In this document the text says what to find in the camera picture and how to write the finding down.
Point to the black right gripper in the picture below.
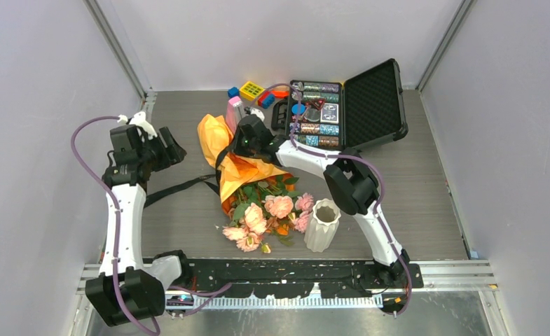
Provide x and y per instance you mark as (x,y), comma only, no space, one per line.
(237,149)

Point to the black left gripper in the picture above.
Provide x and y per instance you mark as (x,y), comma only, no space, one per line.
(174,153)

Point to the black printed ribbon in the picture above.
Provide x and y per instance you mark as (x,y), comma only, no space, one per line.
(210,180)

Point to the orange flower bouquet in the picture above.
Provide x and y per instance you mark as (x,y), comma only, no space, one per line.
(259,199)

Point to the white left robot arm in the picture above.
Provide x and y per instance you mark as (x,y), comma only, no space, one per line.
(125,290)

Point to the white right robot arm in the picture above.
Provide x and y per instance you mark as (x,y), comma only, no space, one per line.
(355,185)

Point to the white ribbed vase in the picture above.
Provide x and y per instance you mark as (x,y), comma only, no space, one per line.
(322,226)

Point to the pink metronome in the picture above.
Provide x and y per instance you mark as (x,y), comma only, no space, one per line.
(235,112)

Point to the yellow toy block house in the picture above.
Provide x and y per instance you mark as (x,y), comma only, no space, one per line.
(255,93)

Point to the blue round poker chip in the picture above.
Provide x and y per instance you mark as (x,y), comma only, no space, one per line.
(298,109)

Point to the blue toy block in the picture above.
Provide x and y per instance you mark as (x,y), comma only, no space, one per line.
(233,92)

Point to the orange toy piece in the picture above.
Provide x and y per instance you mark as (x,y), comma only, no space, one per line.
(280,91)

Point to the black open poker case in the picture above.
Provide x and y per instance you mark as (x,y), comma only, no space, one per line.
(365,110)

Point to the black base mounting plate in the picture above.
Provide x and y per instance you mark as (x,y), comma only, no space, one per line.
(295,278)

